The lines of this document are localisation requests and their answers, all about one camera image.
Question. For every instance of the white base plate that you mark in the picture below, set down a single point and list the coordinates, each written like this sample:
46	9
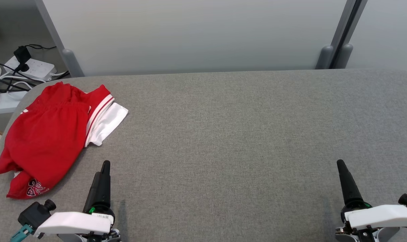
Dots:
5	106

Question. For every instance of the grey partition post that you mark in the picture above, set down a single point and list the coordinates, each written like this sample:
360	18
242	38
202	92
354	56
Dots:
344	57
52	30
324	58

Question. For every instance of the black plug adapter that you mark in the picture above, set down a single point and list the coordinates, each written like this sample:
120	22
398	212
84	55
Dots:
22	53

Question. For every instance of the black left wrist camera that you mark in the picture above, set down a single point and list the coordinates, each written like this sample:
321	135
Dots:
33	215

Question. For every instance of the pile of red white garments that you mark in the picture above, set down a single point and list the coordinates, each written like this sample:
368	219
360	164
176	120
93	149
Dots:
104	122

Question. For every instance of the teal left camera connector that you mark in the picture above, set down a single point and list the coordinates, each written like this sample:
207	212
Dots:
22	232

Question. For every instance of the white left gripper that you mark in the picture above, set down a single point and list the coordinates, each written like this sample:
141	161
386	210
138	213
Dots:
72	223

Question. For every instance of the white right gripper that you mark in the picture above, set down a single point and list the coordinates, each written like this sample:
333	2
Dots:
375	218

